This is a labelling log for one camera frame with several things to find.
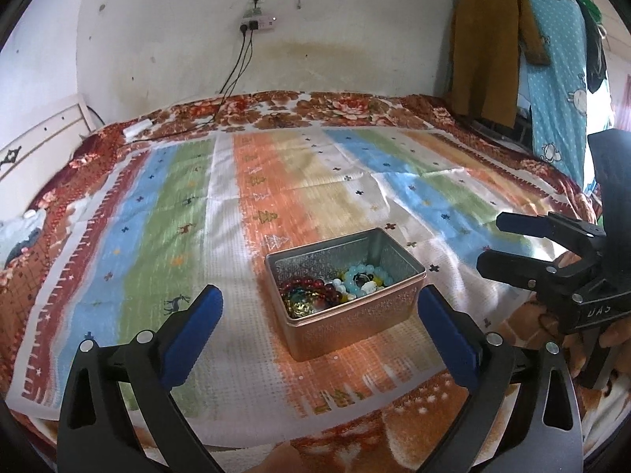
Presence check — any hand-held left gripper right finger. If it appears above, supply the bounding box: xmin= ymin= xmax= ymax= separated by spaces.
xmin=416 ymin=284 xmax=587 ymax=473

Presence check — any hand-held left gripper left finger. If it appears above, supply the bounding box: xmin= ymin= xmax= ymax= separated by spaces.
xmin=56 ymin=284 xmax=232 ymax=473

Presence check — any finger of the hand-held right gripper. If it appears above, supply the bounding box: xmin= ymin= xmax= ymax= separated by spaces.
xmin=495 ymin=211 xmax=608 ymax=257
xmin=476 ymin=249 xmax=587 ymax=302

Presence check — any metal tin box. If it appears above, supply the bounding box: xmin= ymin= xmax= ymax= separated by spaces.
xmin=265 ymin=227 xmax=427 ymax=362

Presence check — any multicolour bead bracelet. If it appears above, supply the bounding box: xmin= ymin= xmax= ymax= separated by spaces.
xmin=282 ymin=288 xmax=329 ymax=317

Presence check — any light blue bead bracelet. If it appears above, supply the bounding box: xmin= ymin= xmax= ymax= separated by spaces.
xmin=342 ymin=264 xmax=396 ymax=300

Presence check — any red bead bracelet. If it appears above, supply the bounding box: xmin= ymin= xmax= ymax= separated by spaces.
xmin=280 ymin=277 xmax=347 ymax=307

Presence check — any person's right hand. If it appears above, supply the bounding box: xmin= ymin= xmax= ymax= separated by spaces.
xmin=566 ymin=322 xmax=631 ymax=380

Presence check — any striped colourful cloth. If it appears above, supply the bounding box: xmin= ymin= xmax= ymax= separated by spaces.
xmin=7 ymin=125 xmax=558 ymax=422

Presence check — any blue dotted hanging cloth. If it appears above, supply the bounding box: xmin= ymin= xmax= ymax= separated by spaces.
xmin=462 ymin=0 xmax=618 ymax=194

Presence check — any dark green hanging garment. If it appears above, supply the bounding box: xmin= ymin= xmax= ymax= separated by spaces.
xmin=571 ymin=0 xmax=610 ymax=93

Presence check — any mustard hanging garment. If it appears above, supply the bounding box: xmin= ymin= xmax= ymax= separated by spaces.
xmin=450 ymin=0 xmax=551 ymax=130

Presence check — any light blue pillow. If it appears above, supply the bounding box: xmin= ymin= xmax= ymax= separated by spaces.
xmin=0 ymin=216 xmax=46 ymax=268

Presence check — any white charger adapter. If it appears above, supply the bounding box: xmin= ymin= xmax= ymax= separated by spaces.
xmin=123 ymin=119 xmax=154 ymax=139

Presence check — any white headboard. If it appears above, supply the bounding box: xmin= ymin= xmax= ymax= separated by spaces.
xmin=0 ymin=93 xmax=98 ymax=189

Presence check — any black cable by headboard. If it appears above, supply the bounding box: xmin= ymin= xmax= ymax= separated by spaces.
xmin=85 ymin=100 xmax=108 ymax=132

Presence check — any black power cable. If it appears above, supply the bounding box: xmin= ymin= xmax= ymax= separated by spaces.
xmin=129 ymin=30 xmax=256 ymax=143
xmin=217 ymin=30 xmax=247 ymax=109

